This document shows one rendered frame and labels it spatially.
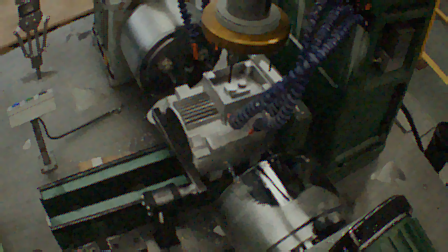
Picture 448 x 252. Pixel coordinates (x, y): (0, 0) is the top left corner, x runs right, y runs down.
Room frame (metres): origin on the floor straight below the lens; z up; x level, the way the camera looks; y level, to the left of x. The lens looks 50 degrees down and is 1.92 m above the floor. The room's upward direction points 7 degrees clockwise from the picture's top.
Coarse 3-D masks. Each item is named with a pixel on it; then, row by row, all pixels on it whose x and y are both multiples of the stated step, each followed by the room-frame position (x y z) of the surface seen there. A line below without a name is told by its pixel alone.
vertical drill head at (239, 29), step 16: (224, 0) 0.82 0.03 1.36; (240, 0) 0.75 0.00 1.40; (256, 0) 0.75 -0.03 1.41; (208, 16) 0.78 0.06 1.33; (224, 16) 0.75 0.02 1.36; (240, 16) 0.75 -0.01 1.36; (256, 16) 0.75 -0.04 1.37; (272, 16) 0.78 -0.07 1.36; (208, 32) 0.74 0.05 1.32; (224, 32) 0.73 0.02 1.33; (240, 32) 0.73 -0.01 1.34; (256, 32) 0.73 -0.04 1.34; (272, 32) 0.75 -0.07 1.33; (288, 32) 0.77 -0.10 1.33; (224, 48) 0.71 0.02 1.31; (240, 48) 0.71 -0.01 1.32; (256, 48) 0.71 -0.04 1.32; (272, 48) 0.72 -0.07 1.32
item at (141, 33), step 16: (160, 0) 1.07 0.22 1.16; (176, 0) 1.08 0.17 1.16; (128, 16) 1.06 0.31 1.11; (144, 16) 1.01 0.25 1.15; (160, 16) 1.00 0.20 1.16; (176, 16) 0.99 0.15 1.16; (192, 16) 1.01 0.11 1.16; (128, 32) 0.99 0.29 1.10; (144, 32) 0.95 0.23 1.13; (160, 32) 0.93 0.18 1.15; (176, 32) 0.94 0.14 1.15; (128, 48) 0.96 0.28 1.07; (144, 48) 0.91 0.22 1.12; (160, 48) 0.91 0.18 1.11; (176, 48) 0.94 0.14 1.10; (192, 48) 0.96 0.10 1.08; (208, 48) 0.99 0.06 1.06; (128, 64) 0.95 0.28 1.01; (144, 64) 0.89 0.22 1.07; (160, 64) 0.90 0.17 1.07; (176, 64) 0.94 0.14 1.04; (192, 64) 0.96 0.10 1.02; (144, 80) 0.89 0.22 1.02; (160, 80) 0.91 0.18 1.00; (176, 80) 0.94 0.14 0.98; (192, 80) 0.96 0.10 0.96
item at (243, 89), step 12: (216, 72) 0.82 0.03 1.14; (228, 72) 0.84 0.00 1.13; (240, 72) 0.85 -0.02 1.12; (252, 72) 0.85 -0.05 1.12; (204, 84) 0.80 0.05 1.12; (216, 84) 0.81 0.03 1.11; (228, 84) 0.80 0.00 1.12; (240, 84) 0.79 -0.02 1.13; (252, 84) 0.82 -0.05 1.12; (264, 84) 0.80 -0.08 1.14; (216, 96) 0.75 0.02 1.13; (228, 96) 0.74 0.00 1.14; (240, 96) 0.78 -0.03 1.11; (252, 96) 0.76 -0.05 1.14; (228, 108) 0.73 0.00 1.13; (240, 108) 0.74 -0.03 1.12
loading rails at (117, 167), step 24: (96, 168) 0.66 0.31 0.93; (120, 168) 0.68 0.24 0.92; (144, 168) 0.70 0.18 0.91; (168, 168) 0.74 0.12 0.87; (240, 168) 0.73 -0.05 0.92; (48, 192) 0.55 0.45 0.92; (72, 192) 0.58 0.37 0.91; (96, 192) 0.62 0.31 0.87; (120, 192) 0.66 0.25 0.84; (216, 192) 0.70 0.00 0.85; (48, 216) 0.51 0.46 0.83; (72, 216) 0.50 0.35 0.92; (96, 216) 0.51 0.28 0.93; (120, 216) 0.55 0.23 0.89; (144, 216) 0.59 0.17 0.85; (72, 240) 0.46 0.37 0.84
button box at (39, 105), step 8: (40, 96) 0.75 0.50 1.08; (48, 96) 0.75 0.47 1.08; (24, 104) 0.71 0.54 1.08; (32, 104) 0.72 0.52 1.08; (40, 104) 0.73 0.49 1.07; (48, 104) 0.74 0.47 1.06; (56, 104) 0.75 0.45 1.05; (8, 112) 0.67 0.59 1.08; (16, 112) 0.68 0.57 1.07; (24, 112) 0.69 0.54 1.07; (32, 112) 0.70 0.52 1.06; (40, 112) 0.71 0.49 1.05; (48, 112) 0.72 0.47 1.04; (16, 120) 0.67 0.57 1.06; (24, 120) 0.68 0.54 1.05
